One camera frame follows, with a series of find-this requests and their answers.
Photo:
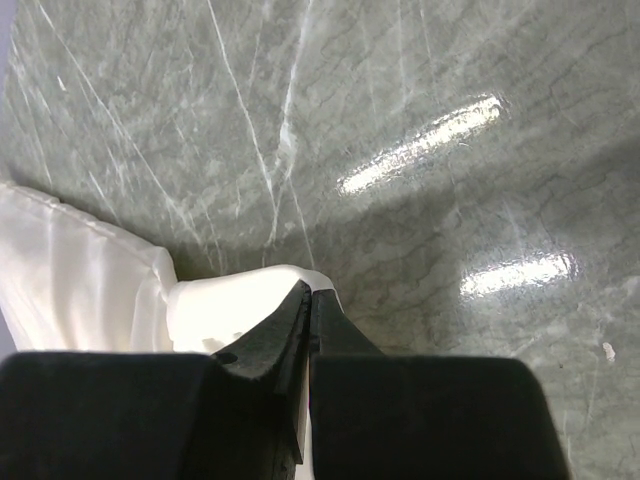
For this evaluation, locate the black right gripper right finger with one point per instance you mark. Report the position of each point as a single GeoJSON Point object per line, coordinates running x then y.
{"type": "Point", "coordinates": [378, 416]}

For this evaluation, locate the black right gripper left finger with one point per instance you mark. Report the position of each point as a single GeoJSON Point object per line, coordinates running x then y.
{"type": "Point", "coordinates": [234, 414]}

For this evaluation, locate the cream satin pillowcase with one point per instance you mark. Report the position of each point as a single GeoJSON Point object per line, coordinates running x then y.
{"type": "Point", "coordinates": [72, 283]}

